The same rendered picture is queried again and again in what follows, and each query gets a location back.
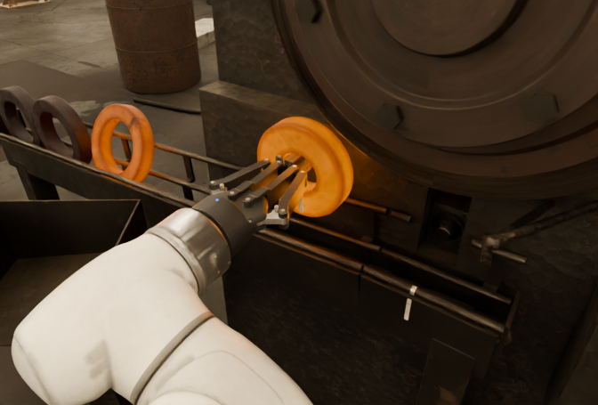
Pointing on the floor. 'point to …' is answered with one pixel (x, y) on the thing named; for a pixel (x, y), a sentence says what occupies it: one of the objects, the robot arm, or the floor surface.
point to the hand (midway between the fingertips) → (302, 158)
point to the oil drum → (151, 21)
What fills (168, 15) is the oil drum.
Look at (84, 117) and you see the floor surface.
